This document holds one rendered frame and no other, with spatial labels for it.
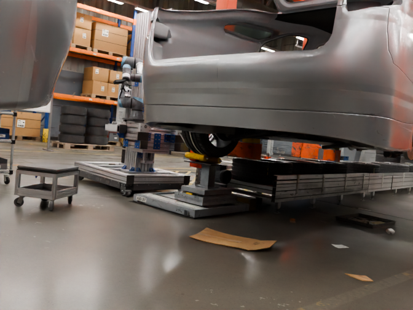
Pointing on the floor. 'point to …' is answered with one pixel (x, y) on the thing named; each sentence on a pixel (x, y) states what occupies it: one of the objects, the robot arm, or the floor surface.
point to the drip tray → (366, 219)
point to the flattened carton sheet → (212, 237)
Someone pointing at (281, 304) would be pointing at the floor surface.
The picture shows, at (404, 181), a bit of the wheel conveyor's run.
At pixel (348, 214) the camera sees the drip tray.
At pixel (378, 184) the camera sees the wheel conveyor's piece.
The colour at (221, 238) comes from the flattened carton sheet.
